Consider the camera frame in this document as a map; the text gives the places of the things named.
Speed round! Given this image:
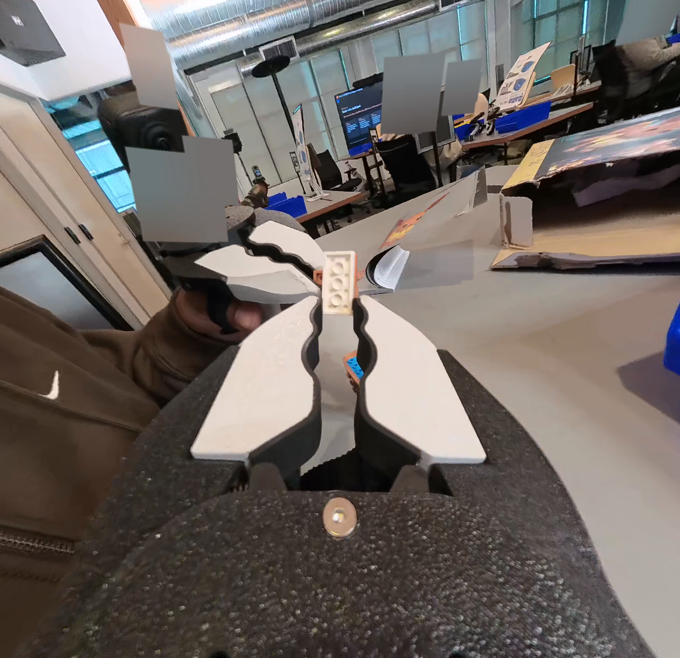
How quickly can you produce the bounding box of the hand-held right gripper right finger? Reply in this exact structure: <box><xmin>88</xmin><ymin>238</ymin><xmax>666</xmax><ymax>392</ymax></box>
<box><xmin>353</xmin><ymin>295</ymin><xmax>487</xmax><ymax>480</ymax></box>

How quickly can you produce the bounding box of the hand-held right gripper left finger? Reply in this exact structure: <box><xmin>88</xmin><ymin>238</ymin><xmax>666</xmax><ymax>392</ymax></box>
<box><xmin>192</xmin><ymin>297</ymin><xmax>323</xmax><ymax>480</ymax></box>

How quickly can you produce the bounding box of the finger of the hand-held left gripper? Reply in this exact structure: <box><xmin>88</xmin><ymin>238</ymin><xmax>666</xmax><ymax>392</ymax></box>
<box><xmin>194</xmin><ymin>244</ymin><xmax>319</xmax><ymax>307</ymax></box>
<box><xmin>246</xmin><ymin>219</ymin><xmax>329</xmax><ymax>278</ymax></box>

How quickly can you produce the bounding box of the white brick plate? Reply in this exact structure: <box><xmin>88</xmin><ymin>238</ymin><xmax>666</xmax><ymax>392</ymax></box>
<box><xmin>321</xmin><ymin>250</ymin><xmax>360</xmax><ymax>317</ymax></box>

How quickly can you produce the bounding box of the blue plastic bin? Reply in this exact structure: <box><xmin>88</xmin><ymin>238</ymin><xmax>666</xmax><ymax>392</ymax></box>
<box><xmin>663</xmin><ymin>302</ymin><xmax>680</xmax><ymax>378</ymax></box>

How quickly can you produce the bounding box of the person's left forearm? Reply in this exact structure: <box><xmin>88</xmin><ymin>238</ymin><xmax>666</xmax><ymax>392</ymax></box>
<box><xmin>77</xmin><ymin>288</ymin><xmax>250</xmax><ymax>406</ymax></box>

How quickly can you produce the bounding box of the person's left hand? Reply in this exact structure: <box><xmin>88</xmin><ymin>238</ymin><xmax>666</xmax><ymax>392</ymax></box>
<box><xmin>205</xmin><ymin>284</ymin><xmax>268</xmax><ymax>337</ymax></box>

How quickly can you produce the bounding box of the stack of blue bins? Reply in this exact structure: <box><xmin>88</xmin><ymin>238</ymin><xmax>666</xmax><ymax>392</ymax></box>
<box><xmin>265</xmin><ymin>193</ymin><xmax>310</xmax><ymax>219</ymax></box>

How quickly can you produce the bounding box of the instruction booklet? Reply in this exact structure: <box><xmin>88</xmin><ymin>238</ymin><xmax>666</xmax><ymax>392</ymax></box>
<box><xmin>365</xmin><ymin>169</ymin><xmax>492</xmax><ymax>294</ymax></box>

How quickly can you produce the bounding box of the black office chair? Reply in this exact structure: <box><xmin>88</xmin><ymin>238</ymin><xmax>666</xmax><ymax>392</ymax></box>
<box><xmin>375</xmin><ymin>134</ymin><xmax>438</xmax><ymax>204</ymax></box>

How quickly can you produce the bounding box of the lit background screen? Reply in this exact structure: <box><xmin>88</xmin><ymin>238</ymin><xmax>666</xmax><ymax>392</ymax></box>
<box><xmin>334</xmin><ymin>78</ymin><xmax>386</xmax><ymax>156</ymax></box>

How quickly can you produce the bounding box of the dark ceiling box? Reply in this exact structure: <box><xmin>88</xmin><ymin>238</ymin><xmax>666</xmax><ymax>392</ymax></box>
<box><xmin>0</xmin><ymin>0</ymin><xmax>67</xmax><ymax>68</ymax></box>

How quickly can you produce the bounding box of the black framed panel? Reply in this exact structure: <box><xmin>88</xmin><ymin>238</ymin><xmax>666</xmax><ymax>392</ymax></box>
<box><xmin>0</xmin><ymin>236</ymin><xmax>141</xmax><ymax>331</ymax></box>

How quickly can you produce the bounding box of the wooden background table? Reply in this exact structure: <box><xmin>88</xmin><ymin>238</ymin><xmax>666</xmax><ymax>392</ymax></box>
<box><xmin>452</xmin><ymin>100</ymin><xmax>596</xmax><ymax>154</ymax></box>

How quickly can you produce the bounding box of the small blue bin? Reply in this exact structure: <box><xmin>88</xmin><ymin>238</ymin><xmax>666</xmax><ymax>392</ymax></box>
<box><xmin>493</xmin><ymin>99</ymin><xmax>554</xmax><ymax>137</ymax></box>

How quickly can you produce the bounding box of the printed paper sheet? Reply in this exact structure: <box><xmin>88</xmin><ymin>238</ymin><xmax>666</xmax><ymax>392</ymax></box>
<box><xmin>493</xmin><ymin>42</ymin><xmax>554</xmax><ymax>112</ymax></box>

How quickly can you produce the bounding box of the silver ceiling duct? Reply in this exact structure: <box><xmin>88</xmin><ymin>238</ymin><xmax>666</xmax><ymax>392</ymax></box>
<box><xmin>142</xmin><ymin>0</ymin><xmax>523</xmax><ymax>70</ymax></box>

